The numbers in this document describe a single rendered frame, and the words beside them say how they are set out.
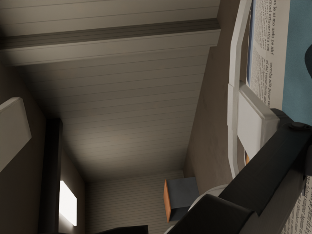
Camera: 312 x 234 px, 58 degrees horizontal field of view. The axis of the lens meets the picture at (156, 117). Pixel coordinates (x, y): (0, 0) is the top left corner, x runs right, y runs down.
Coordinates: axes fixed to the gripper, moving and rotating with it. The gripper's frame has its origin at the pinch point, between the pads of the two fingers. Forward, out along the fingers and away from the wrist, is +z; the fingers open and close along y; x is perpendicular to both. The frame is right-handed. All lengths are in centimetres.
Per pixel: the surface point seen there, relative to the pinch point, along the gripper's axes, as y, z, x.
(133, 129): -41, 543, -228
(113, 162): -108, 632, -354
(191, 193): 78, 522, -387
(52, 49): -121, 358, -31
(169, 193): 26, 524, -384
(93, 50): -71, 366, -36
